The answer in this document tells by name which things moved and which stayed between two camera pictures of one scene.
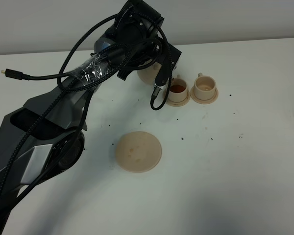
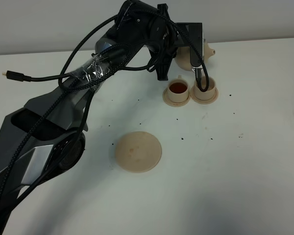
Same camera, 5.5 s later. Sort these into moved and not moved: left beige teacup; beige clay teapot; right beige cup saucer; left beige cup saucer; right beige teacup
Moved: beige clay teapot
Not moved: right beige teacup; left beige teacup; right beige cup saucer; left beige cup saucer
